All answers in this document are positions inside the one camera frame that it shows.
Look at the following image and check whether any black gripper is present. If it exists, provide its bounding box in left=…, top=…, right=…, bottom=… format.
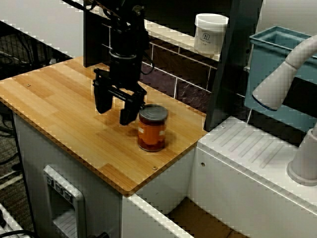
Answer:
left=93, top=49, right=147, bottom=126

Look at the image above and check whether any orange can with grey lid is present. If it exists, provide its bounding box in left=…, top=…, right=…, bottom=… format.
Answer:
left=137, top=104, right=169, bottom=153

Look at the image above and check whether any white toy sink basin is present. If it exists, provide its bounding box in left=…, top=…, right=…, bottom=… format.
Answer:
left=122, top=116, right=317, bottom=238

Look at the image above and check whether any black shelf unit with tiles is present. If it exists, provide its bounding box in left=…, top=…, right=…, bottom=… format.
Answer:
left=83, top=0, right=264, bottom=132

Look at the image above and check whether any white toy kitchen cabinet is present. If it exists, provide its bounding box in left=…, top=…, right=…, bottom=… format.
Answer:
left=0, top=56, right=317, bottom=238

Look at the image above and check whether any white plastic jar with label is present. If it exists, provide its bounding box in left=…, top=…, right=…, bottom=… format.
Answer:
left=193, top=13, right=230, bottom=56

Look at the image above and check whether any teal plastic bin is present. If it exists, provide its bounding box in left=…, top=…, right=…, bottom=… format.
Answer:
left=244, top=25, right=317, bottom=132

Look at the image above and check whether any white power strip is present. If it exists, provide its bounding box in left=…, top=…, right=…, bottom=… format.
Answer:
left=0, top=202, right=24, bottom=238

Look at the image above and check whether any white toy faucet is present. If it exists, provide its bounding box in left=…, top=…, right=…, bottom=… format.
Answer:
left=252, top=33, right=317, bottom=187

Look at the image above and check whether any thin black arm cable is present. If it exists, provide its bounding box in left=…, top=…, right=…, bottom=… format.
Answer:
left=140, top=53, right=156, bottom=76

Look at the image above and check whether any black wire mesh fence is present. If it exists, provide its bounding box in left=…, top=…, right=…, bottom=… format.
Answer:
left=0, top=21, right=75, bottom=80

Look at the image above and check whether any black floor cable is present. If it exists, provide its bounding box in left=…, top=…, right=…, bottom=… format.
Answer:
left=0, top=230, right=35, bottom=238

